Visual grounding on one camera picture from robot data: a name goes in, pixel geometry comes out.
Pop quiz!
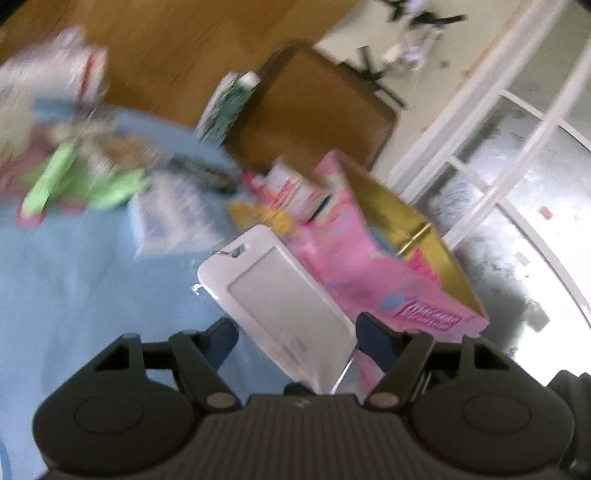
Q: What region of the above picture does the green cloth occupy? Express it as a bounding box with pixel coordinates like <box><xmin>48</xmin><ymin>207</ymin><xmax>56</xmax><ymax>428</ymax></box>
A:
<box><xmin>21</xmin><ymin>140</ymin><xmax>153</xmax><ymax>219</ymax></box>

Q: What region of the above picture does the white window frame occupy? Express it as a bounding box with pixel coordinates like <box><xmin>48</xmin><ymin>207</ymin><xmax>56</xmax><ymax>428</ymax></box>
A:
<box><xmin>387</xmin><ymin>0</ymin><xmax>591</xmax><ymax>326</ymax></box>

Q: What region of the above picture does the pink white packet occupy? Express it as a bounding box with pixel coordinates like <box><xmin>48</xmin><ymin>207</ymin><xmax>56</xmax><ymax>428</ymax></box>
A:
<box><xmin>245</xmin><ymin>158</ymin><xmax>334</xmax><ymax>223</ymax></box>

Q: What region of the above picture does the brown wooden furniture panel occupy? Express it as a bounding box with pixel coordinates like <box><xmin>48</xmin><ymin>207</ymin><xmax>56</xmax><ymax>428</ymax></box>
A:
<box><xmin>0</xmin><ymin>0</ymin><xmax>354</xmax><ymax>132</ymax></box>

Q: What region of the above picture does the black tripod base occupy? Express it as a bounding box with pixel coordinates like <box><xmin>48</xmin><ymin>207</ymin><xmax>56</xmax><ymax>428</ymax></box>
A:
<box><xmin>355</xmin><ymin>0</ymin><xmax>468</xmax><ymax>108</ymax></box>

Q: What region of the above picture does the white red packet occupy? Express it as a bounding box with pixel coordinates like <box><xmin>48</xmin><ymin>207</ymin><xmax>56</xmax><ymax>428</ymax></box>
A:
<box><xmin>0</xmin><ymin>27</ymin><xmax>110</xmax><ymax>153</ymax></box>

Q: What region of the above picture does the white card holder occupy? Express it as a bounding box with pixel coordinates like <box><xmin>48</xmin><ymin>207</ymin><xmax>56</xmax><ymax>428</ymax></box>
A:
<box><xmin>198</xmin><ymin>224</ymin><xmax>359</xmax><ymax>396</ymax></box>

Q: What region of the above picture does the dark remote control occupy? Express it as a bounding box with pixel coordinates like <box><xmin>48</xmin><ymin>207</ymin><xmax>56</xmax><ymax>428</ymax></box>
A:
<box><xmin>167</xmin><ymin>156</ymin><xmax>239</xmax><ymax>193</ymax></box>

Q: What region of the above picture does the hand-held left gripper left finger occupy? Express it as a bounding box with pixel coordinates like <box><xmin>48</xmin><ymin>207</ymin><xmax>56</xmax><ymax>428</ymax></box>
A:
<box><xmin>95</xmin><ymin>318</ymin><xmax>242</xmax><ymax>413</ymax></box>

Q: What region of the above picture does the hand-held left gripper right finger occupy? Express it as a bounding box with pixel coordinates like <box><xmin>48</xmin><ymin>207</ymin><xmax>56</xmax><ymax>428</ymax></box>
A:
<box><xmin>357</xmin><ymin>312</ymin><xmax>511</xmax><ymax>410</ymax></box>

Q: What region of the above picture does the yellow packet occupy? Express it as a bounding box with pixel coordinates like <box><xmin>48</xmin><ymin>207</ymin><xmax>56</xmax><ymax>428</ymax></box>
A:
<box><xmin>227</xmin><ymin>200</ymin><xmax>296</xmax><ymax>241</ymax></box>

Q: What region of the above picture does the pink tin box gold inside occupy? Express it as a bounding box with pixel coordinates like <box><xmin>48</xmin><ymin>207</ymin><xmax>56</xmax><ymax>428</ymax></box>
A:
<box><xmin>226</xmin><ymin>150</ymin><xmax>490</xmax><ymax>344</ymax></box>

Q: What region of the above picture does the brown wooden chair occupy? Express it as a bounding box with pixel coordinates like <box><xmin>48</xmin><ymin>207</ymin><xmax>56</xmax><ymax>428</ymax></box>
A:
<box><xmin>223</xmin><ymin>43</ymin><xmax>399</xmax><ymax>177</ymax></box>

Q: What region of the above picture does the green white patterned box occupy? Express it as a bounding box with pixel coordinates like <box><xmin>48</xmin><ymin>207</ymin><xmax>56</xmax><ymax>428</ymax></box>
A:
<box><xmin>195</xmin><ymin>71</ymin><xmax>262</xmax><ymax>145</ymax></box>

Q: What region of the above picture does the light blue blanket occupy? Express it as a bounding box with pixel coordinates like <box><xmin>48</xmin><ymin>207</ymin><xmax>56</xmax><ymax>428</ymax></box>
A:
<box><xmin>0</xmin><ymin>99</ymin><xmax>370</xmax><ymax>480</ymax></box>

